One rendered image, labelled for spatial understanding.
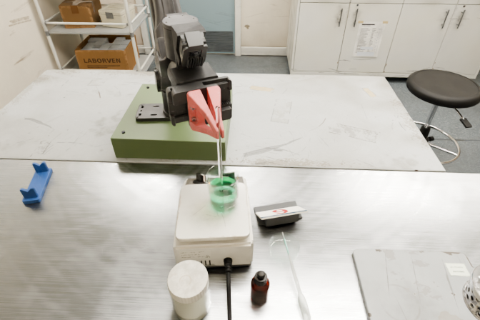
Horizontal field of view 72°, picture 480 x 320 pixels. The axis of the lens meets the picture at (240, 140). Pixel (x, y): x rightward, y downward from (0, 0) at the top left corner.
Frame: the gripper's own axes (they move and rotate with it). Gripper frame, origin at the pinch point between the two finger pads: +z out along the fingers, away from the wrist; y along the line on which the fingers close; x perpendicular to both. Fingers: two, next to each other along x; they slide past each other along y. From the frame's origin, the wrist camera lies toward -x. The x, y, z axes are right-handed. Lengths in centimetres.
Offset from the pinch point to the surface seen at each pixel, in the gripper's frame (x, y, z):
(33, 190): 22.8, -32.6, -23.5
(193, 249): 18.8, -6.6, 4.5
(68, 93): 27, -27, -69
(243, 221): 16.4, 2.2, 4.1
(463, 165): 117, 181, -51
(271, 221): 23.5, 9.4, 1.4
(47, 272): 25.3, -30.3, -4.8
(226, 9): 76, 103, -273
